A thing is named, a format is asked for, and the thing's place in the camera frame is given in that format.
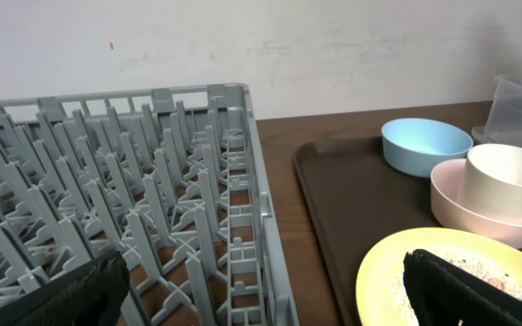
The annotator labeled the clear plastic bin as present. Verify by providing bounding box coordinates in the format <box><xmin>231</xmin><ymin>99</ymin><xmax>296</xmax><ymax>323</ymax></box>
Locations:
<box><xmin>471</xmin><ymin>73</ymin><xmax>522</xmax><ymax>148</ymax></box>

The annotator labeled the light blue bowl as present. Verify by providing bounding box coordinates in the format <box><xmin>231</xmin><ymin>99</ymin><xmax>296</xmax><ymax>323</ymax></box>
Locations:
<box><xmin>381</xmin><ymin>118</ymin><xmax>474</xmax><ymax>177</ymax></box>

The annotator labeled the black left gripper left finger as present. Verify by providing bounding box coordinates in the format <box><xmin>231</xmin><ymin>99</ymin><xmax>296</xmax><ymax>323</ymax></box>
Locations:
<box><xmin>0</xmin><ymin>250</ymin><xmax>131</xmax><ymax>326</ymax></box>

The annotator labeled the cream white cup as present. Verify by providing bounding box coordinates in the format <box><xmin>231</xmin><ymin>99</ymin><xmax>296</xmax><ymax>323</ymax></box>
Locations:
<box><xmin>457</xmin><ymin>143</ymin><xmax>522</xmax><ymax>225</ymax></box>

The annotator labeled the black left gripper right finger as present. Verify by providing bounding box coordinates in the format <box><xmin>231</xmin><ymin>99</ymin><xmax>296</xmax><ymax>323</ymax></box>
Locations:
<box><xmin>402</xmin><ymin>249</ymin><xmax>522</xmax><ymax>326</ymax></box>

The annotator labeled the grey dishwasher rack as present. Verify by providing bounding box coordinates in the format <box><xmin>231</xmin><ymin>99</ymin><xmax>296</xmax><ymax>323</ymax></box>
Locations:
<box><xmin>0</xmin><ymin>83</ymin><xmax>298</xmax><ymax>325</ymax></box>

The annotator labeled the dark brown serving tray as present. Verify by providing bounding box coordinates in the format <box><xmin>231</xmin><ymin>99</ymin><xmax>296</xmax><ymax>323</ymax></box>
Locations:
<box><xmin>293</xmin><ymin>135</ymin><xmax>522</xmax><ymax>326</ymax></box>

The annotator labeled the yellow plate with crumbs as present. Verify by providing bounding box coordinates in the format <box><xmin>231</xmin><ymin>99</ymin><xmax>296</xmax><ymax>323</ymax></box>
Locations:
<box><xmin>355</xmin><ymin>227</ymin><xmax>522</xmax><ymax>325</ymax></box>

